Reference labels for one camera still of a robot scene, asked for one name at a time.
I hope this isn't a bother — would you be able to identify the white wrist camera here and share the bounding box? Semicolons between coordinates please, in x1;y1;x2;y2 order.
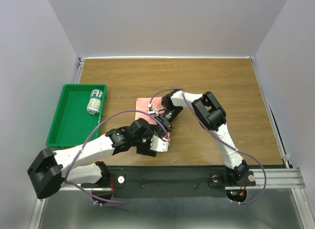
150;135;169;152
147;103;158;115

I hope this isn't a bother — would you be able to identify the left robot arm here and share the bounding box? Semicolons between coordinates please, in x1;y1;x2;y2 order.
27;118;168;199

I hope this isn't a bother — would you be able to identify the pink towel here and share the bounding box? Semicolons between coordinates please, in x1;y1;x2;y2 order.
135;97;172;143

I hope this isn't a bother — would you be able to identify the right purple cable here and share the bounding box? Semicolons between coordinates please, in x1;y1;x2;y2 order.
147;88;268;205

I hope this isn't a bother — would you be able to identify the rabbit print towel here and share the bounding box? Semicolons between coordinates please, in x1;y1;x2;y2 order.
86;89;103;115

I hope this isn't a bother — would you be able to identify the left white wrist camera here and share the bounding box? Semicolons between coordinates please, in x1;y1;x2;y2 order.
150;135;169;152

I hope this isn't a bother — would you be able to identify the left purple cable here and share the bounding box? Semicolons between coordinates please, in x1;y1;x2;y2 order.
64;110;170;208

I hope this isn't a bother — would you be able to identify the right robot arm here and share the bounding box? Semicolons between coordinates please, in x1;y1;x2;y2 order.
161;89;249;185

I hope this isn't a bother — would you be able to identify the aluminium frame rail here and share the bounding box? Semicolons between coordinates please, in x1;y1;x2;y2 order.
39;58;306;229

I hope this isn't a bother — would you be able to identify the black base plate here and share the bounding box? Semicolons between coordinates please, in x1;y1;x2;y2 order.
81;165;256;199

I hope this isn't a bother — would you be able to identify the purple cable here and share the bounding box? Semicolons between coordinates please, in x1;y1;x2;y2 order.
64;110;170;208
147;88;268;205

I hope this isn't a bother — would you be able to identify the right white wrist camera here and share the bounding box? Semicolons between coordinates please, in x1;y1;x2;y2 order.
147;103;158;115

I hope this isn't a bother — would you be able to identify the green plastic tray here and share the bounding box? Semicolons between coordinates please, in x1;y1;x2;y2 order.
46;84;107;148

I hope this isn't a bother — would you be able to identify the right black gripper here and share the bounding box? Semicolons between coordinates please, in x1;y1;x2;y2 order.
154;106;183;137

